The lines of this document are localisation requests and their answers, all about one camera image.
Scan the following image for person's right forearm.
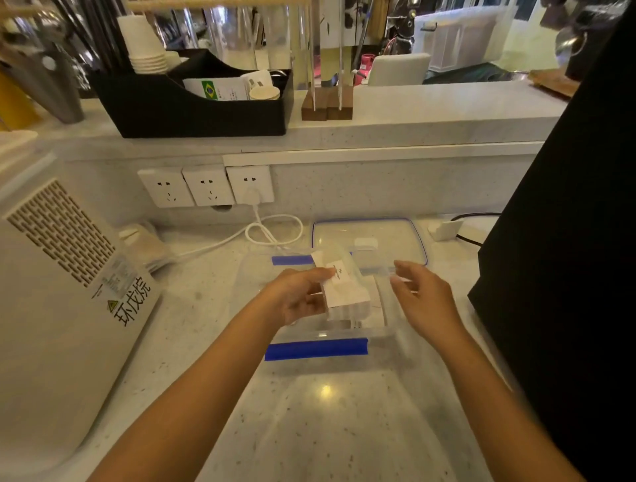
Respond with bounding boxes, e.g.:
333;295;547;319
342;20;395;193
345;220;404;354
431;325;588;482

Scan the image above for white slatted box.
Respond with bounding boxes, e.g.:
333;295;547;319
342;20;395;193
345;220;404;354
413;6;518;73

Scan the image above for stack of white paper cups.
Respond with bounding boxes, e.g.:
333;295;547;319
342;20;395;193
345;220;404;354
117;14;170;75

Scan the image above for clear lid with blue rim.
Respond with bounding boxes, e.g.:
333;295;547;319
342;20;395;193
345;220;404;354
311;217;429;277

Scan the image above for white vented appliance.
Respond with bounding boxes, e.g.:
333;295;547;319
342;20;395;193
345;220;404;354
0;130;163;478

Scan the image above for person's left forearm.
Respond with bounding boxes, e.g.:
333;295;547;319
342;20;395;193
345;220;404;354
87;303;289;482

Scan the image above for black cable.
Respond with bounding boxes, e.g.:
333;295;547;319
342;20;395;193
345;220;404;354
449;212;503;248

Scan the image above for white card with flag print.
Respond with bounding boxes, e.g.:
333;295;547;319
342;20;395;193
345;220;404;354
182;70;274;101

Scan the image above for white wall socket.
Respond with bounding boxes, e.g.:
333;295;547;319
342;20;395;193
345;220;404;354
226;165;275;205
137;167;195;209
181;164;236;207

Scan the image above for black machine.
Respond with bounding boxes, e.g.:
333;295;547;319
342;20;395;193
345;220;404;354
467;0;636;482

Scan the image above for person's right hand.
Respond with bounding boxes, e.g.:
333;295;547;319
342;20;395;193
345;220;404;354
390;260;467;351

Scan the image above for white chair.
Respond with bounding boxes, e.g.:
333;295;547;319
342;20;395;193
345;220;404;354
367;53;432;87

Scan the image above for stack of paper filters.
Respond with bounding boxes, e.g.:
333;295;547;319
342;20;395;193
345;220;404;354
116;222;176;273

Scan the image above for person's left hand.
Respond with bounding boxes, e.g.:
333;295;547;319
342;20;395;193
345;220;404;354
259;267;337;329

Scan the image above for acrylic sign holder wooden base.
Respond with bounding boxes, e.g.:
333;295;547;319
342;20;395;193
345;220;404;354
300;0;354;122

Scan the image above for wooden board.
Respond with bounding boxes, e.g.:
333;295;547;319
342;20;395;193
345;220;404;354
528;67;581;98

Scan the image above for white plug and cable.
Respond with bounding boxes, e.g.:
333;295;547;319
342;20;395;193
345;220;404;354
149;188;305;271

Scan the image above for white labelled packet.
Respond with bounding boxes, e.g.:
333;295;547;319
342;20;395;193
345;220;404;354
311;250;373;321

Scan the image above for black organizer tray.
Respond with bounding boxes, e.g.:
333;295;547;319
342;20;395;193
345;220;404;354
88;49;295;139

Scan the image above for small white adapter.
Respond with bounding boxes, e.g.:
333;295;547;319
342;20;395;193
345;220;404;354
428;219;466;243

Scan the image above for clear container with blue clips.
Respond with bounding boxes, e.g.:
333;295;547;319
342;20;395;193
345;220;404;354
235;247;415;370

